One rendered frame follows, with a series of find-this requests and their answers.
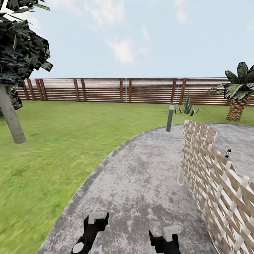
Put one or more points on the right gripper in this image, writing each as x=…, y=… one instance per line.
x=162, y=246

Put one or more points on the insectifuge atomizer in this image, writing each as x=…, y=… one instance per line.
x=228, y=153

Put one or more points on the garden chair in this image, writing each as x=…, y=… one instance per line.
x=225, y=200

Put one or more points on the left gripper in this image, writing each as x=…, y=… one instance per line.
x=99, y=225

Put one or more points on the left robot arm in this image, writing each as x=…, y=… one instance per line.
x=94, y=223

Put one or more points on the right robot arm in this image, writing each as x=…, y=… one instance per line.
x=168, y=243

